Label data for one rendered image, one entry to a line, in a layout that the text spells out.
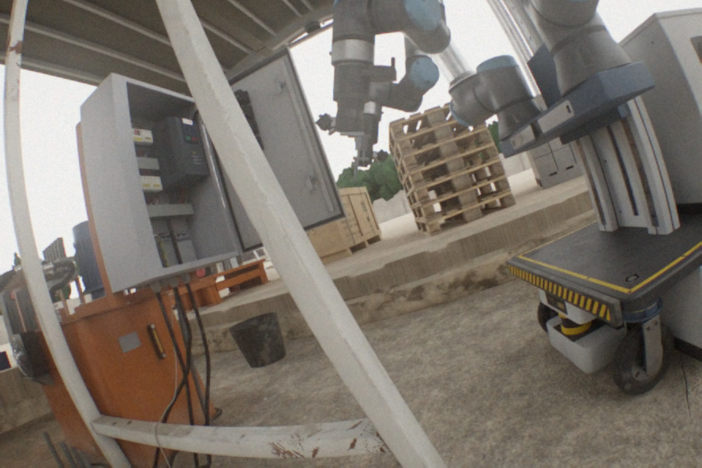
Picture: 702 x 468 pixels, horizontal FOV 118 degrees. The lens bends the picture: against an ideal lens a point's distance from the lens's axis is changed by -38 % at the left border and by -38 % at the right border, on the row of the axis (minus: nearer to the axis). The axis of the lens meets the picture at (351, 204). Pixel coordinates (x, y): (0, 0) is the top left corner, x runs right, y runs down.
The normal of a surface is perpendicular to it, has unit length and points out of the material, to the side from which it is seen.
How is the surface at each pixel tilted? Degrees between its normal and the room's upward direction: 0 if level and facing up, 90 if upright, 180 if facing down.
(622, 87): 90
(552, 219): 92
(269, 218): 93
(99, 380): 90
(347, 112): 78
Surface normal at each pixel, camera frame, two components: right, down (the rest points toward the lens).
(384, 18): -0.40, 0.73
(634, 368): -0.04, -0.06
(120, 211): -0.29, 0.03
